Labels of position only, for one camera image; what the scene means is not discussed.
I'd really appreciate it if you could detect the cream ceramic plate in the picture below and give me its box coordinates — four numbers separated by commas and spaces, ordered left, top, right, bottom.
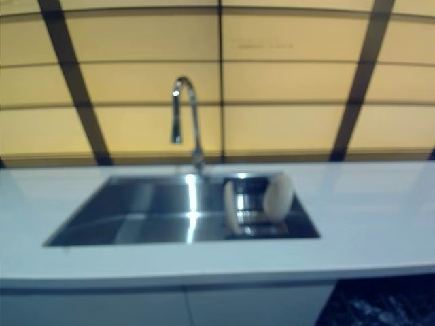
264, 173, 295, 223
223, 179, 241, 236

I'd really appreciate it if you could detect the black dish drying rack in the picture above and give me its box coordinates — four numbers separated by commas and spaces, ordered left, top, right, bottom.
221, 173, 322, 240

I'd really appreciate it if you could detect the stainless steel sink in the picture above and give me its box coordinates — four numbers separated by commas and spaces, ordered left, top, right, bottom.
43, 170, 322, 248

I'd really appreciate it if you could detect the white cabinet door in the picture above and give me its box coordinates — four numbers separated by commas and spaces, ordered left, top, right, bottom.
0, 287, 190, 326
184, 284, 336, 326

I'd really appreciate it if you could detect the dishwasher lower wire rack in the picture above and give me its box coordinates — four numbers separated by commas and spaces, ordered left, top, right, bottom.
314, 274, 435, 326

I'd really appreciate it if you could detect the chrome gooseneck faucet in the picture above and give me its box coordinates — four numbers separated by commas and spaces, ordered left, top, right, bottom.
169, 75, 207, 176

